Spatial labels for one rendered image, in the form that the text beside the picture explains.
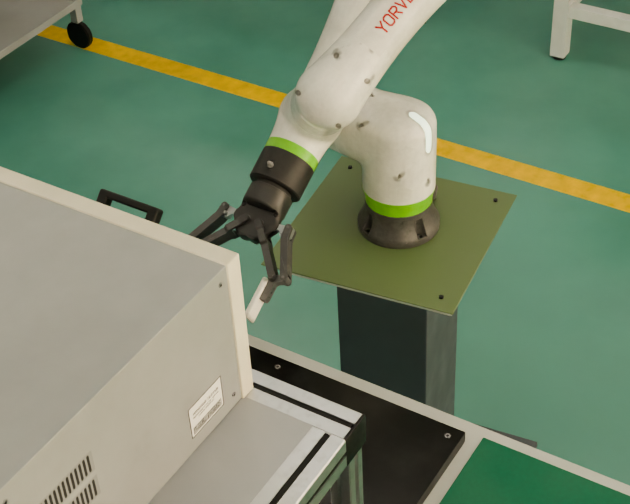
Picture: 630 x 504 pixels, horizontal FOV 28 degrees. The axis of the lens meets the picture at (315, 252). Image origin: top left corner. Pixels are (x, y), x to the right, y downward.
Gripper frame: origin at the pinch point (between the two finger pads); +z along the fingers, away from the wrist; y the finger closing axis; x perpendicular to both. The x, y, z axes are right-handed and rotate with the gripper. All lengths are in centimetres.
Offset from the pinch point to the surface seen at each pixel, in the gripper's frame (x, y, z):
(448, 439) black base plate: -5.5, -42.8, 5.7
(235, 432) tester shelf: 44, -35, 23
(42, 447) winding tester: 73, -33, 34
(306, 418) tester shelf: 41, -41, 18
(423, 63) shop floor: -174, 71, -136
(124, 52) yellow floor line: -154, 165, -100
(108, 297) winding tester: 64, -25, 17
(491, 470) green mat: -7, -50, 7
